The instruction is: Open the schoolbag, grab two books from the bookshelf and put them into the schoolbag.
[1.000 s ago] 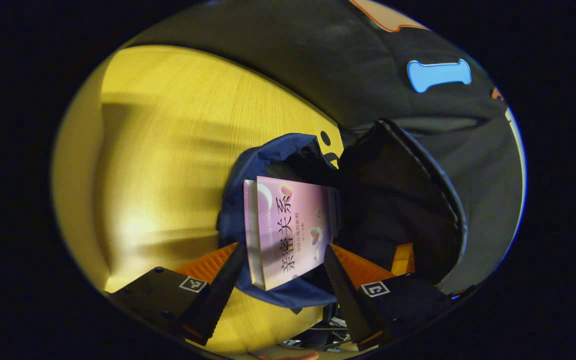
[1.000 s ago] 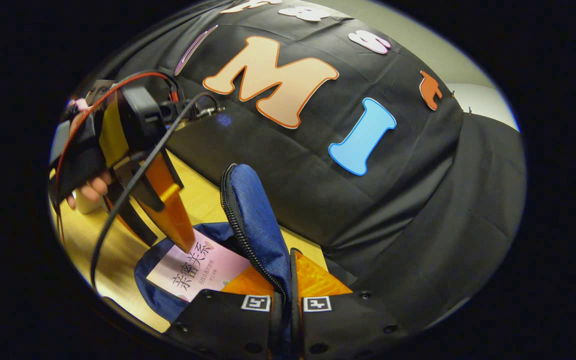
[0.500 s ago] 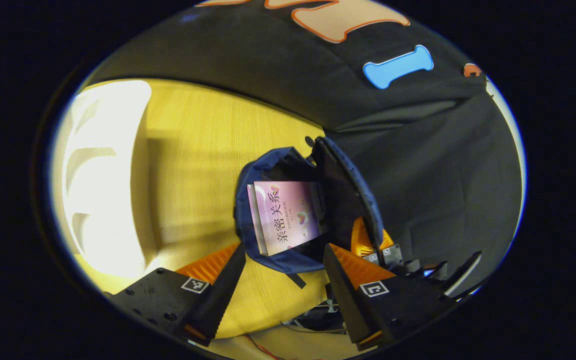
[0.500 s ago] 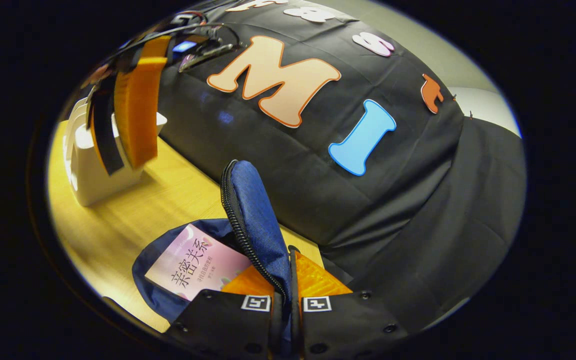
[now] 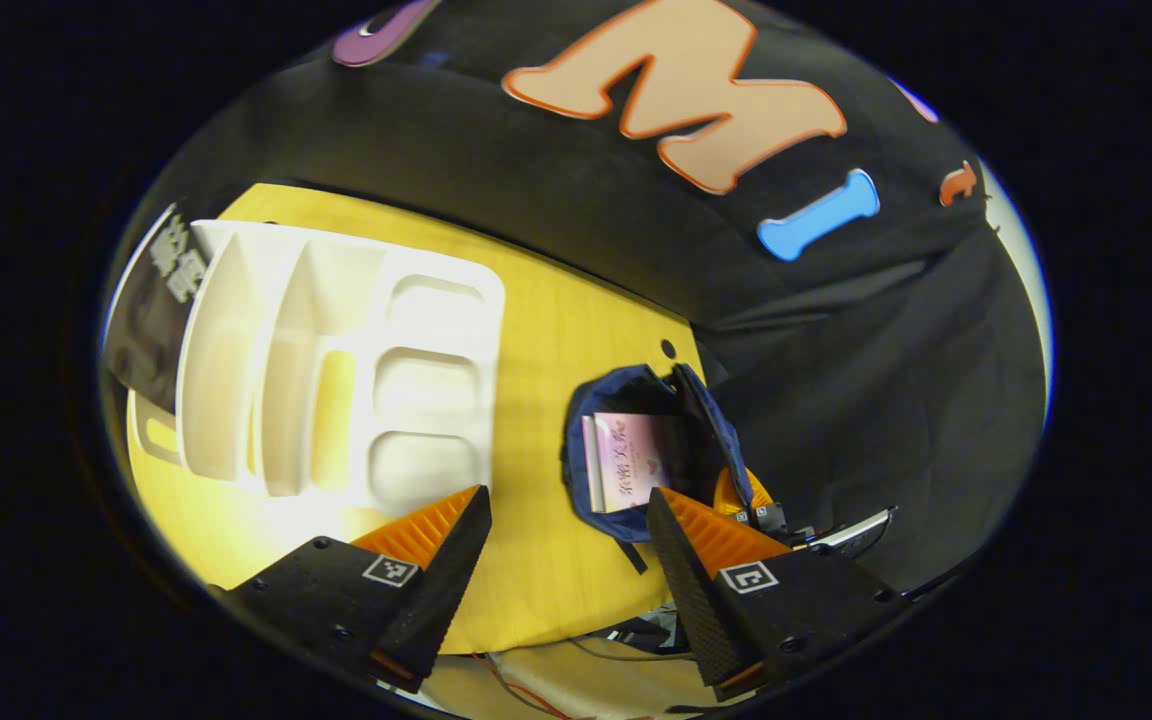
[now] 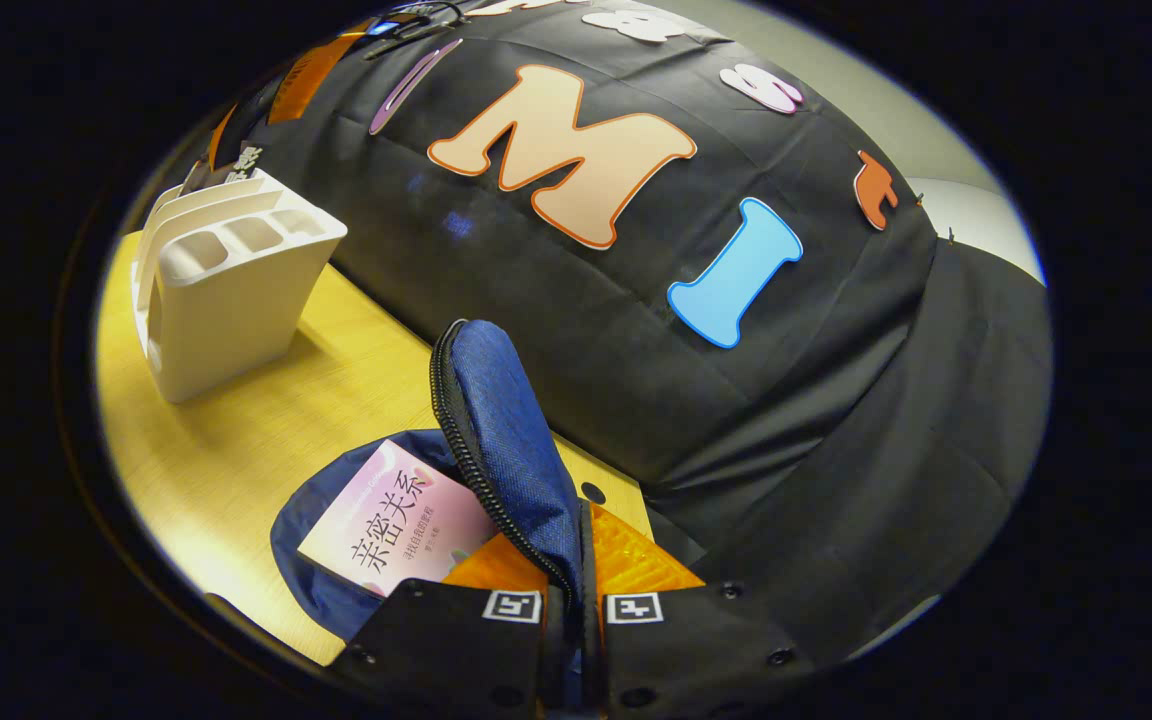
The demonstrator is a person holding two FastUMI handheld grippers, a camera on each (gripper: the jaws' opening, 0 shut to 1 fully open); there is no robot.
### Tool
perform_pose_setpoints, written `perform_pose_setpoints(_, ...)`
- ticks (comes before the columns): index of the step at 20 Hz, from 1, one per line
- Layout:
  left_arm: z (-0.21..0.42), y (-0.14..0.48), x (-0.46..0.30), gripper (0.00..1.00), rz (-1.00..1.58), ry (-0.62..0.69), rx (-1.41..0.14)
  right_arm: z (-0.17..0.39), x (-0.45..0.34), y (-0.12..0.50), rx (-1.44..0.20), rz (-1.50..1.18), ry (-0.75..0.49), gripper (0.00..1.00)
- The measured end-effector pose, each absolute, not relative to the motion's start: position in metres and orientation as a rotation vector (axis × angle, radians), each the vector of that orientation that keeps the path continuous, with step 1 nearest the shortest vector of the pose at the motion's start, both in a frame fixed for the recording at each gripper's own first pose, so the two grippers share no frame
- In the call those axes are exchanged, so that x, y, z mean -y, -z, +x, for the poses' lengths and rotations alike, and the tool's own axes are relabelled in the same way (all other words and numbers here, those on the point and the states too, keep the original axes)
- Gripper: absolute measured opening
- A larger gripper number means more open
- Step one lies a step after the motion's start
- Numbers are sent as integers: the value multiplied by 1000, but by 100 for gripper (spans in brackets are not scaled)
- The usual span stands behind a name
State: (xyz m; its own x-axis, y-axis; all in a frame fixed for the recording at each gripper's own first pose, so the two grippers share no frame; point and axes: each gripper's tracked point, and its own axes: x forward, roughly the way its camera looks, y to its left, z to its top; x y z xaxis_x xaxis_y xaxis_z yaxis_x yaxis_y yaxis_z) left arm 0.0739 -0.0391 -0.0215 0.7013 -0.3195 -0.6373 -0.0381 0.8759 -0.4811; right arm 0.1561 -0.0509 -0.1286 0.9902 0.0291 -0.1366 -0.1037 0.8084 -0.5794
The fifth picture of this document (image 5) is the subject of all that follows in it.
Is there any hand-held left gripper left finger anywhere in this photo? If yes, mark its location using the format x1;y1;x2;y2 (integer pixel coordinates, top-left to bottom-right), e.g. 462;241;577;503
211;485;494;693

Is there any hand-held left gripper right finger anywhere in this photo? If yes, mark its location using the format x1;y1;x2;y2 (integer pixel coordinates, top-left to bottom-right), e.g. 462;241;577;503
644;487;912;701

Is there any pink book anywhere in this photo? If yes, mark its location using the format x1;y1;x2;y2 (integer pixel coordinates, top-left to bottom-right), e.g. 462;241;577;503
581;412;667;513

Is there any blue schoolbag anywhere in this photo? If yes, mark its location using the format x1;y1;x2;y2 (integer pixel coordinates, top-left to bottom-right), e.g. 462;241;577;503
561;363;757;576

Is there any white bookshelf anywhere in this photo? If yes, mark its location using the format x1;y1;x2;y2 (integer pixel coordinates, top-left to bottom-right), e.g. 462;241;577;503
126;218;507;516

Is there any black backdrop cloth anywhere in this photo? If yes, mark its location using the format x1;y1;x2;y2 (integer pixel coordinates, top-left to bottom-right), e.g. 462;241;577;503
101;0;1049;591

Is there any red braided cable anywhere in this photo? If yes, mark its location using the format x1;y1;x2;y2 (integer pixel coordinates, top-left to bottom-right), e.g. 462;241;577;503
474;653;577;720

